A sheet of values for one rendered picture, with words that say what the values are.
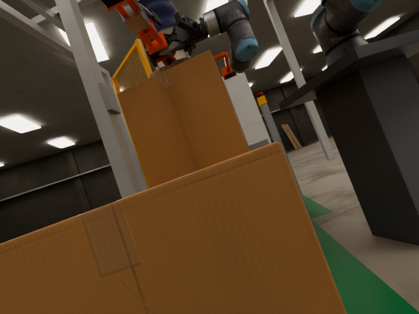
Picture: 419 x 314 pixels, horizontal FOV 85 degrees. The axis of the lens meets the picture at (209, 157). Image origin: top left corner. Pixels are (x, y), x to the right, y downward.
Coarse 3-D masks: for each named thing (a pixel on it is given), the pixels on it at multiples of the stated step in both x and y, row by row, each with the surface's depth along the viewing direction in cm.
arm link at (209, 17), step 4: (208, 12) 87; (212, 12) 86; (204, 16) 86; (208, 16) 86; (212, 16) 86; (204, 20) 88; (208, 20) 86; (212, 20) 86; (216, 20) 86; (208, 24) 87; (212, 24) 87; (216, 24) 87; (208, 28) 87; (212, 28) 87; (216, 28) 88; (208, 32) 90; (212, 32) 89; (216, 32) 89; (212, 36) 91
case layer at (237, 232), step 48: (144, 192) 24; (192, 192) 23; (240, 192) 23; (288, 192) 22; (48, 240) 25; (96, 240) 25; (144, 240) 24; (192, 240) 23; (240, 240) 22; (288, 240) 22; (0, 288) 26; (48, 288) 25; (96, 288) 25; (144, 288) 24; (192, 288) 23; (240, 288) 22; (288, 288) 22; (336, 288) 21
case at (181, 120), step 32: (192, 64) 84; (128, 96) 89; (160, 96) 87; (192, 96) 84; (224, 96) 82; (160, 128) 87; (192, 128) 84; (224, 128) 82; (160, 160) 87; (192, 160) 85; (224, 160) 82
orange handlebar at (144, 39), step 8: (120, 8) 67; (136, 8) 68; (152, 24) 81; (144, 32) 83; (152, 32) 81; (144, 40) 83; (152, 40) 85; (160, 40) 88; (216, 56) 119; (224, 56) 119; (168, 64) 108
